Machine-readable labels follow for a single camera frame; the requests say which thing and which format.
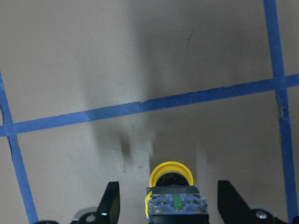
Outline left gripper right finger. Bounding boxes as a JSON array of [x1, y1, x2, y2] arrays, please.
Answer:
[[217, 180, 251, 224]]

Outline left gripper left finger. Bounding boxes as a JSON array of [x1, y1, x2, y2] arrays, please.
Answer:
[[97, 182, 120, 224]]

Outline yellow push button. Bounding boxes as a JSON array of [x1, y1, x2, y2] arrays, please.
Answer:
[[144, 161, 208, 224]]

